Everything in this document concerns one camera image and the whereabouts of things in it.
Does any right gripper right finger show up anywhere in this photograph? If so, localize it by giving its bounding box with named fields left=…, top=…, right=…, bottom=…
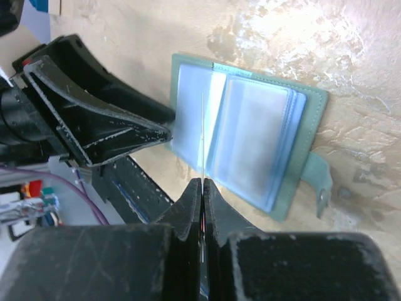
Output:
left=204, top=179, right=400, bottom=300

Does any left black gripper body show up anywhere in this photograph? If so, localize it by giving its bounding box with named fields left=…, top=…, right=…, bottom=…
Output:
left=1, top=43, right=91, bottom=167

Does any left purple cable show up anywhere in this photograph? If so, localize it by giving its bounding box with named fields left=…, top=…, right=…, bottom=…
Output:
left=0, top=167, right=110, bottom=226

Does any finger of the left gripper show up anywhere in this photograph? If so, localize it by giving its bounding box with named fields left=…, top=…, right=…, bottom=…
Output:
left=44, top=34, right=175, bottom=124
left=23, top=55, right=172, bottom=166

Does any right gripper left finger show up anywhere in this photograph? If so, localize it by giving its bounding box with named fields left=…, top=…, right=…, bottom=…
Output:
left=1, top=179, right=201, bottom=300

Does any green card holder wallet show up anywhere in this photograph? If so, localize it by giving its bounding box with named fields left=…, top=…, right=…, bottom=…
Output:
left=169, top=53, right=333, bottom=221

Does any black credit card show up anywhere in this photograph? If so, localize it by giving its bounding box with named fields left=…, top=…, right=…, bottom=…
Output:
left=201, top=92, right=206, bottom=263

